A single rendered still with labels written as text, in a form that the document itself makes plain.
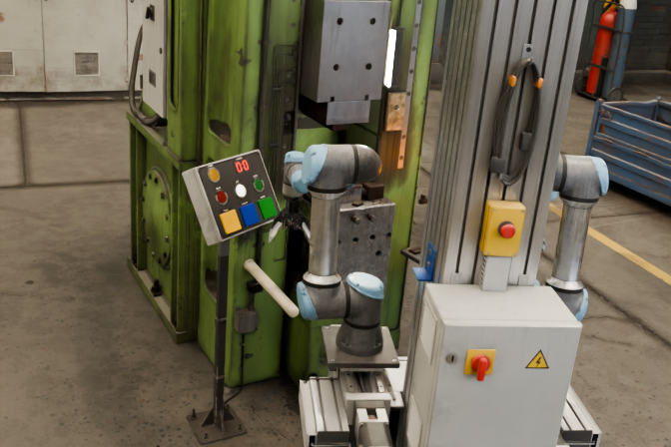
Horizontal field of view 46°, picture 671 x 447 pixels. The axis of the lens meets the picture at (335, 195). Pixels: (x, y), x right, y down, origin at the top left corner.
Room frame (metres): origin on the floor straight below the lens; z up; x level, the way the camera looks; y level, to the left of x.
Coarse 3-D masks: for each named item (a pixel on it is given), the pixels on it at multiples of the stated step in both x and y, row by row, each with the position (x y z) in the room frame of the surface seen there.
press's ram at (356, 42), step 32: (320, 0) 3.09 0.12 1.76; (352, 0) 3.13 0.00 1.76; (384, 0) 3.22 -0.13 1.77; (320, 32) 3.08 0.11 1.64; (352, 32) 3.13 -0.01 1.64; (384, 32) 3.21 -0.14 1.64; (320, 64) 3.06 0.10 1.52; (352, 64) 3.14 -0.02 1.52; (320, 96) 3.07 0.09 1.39; (352, 96) 3.14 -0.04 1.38
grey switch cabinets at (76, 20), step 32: (0, 0) 7.49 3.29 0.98; (32, 0) 7.59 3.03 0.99; (64, 0) 7.71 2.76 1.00; (96, 0) 7.83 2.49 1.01; (128, 0) 7.96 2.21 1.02; (0, 32) 7.48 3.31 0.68; (32, 32) 7.59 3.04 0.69; (64, 32) 7.70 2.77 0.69; (96, 32) 7.83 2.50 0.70; (128, 32) 7.96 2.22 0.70; (0, 64) 7.47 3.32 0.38; (32, 64) 7.58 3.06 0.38; (64, 64) 7.70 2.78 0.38; (96, 64) 7.82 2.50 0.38; (128, 64) 7.95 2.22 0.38; (0, 96) 7.51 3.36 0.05; (32, 96) 7.63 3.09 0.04; (64, 96) 7.75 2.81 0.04; (96, 96) 7.87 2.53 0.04; (128, 96) 8.00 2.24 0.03
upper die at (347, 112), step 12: (300, 96) 3.30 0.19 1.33; (300, 108) 3.29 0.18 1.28; (312, 108) 3.20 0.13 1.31; (324, 108) 3.11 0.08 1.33; (336, 108) 3.11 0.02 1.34; (348, 108) 3.14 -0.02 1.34; (360, 108) 3.17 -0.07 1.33; (324, 120) 3.10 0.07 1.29; (336, 120) 3.11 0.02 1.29; (348, 120) 3.14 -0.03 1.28; (360, 120) 3.17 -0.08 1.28
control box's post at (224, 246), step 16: (224, 240) 2.77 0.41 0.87; (224, 256) 2.77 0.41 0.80; (224, 272) 2.77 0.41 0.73; (224, 288) 2.77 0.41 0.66; (224, 304) 2.78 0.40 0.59; (224, 320) 2.78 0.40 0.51; (224, 336) 2.78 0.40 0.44; (224, 352) 2.78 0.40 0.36; (224, 368) 2.78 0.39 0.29; (224, 384) 2.78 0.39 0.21
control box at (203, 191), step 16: (224, 160) 2.75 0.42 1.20; (240, 160) 2.81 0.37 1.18; (256, 160) 2.87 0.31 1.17; (192, 176) 2.64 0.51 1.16; (208, 176) 2.66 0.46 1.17; (224, 176) 2.71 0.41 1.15; (240, 176) 2.77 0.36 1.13; (256, 176) 2.83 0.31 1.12; (192, 192) 2.64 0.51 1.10; (208, 192) 2.62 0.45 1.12; (224, 192) 2.67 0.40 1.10; (256, 192) 2.79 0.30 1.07; (272, 192) 2.85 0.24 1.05; (208, 208) 2.59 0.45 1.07; (224, 208) 2.64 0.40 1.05; (256, 208) 2.75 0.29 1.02; (208, 224) 2.59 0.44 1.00; (256, 224) 2.71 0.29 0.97; (208, 240) 2.59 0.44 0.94
